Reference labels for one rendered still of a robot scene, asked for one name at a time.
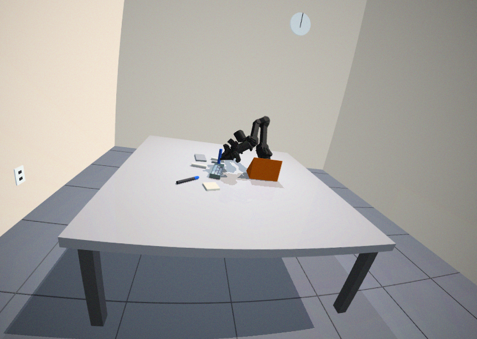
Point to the keyboard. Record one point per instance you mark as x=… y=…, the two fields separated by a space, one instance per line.
x=216 y=171

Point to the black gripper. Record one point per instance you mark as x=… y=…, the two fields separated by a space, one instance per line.
x=230 y=154

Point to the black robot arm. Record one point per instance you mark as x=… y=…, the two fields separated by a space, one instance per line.
x=249 y=142

